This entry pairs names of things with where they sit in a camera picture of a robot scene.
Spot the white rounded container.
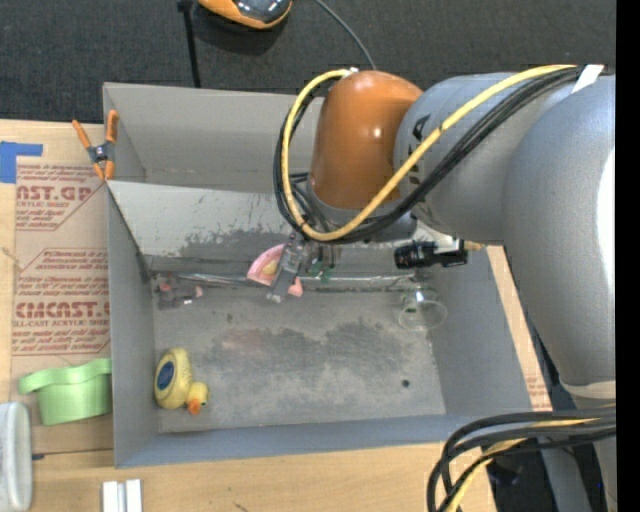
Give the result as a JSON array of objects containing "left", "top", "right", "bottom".
[{"left": 0, "top": 401, "right": 34, "bottom": 512}]

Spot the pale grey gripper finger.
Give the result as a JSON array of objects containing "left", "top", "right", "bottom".
[{"left": 266, "top": 273, "right": 296, "bottom": 304}]

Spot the black cylinder on white bracket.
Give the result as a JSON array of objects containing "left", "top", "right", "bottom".
[{"left": 393, "top": 237, "right": 484, "bottom": 272}]

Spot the brown cardboard board red print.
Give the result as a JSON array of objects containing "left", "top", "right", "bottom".
[{"left": 0, "top": 118, "right": 554, "bottom": 454}]

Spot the light green plastic cup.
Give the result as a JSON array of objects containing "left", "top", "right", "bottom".
[{"left": 18, "top": 357, "right": 114, "bottom": 427}]

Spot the grey metal bin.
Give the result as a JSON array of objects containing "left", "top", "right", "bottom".
[{"left": 102, "top": 82, "right": 534, "bottom": 469}]

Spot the clear glass cup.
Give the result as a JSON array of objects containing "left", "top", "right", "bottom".
[{"left": 397, "top": 284, "right": 449, "bottom": 331}]

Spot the pink toy with yellow inside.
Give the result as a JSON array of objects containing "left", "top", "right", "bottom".
[{"left": 246, "top": 244, "right": 305, "bottom": 300}]

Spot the yellow toy duck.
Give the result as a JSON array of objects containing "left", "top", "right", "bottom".
[{"left": 152, "top": 347, "right": 211, "bottom": 417}]

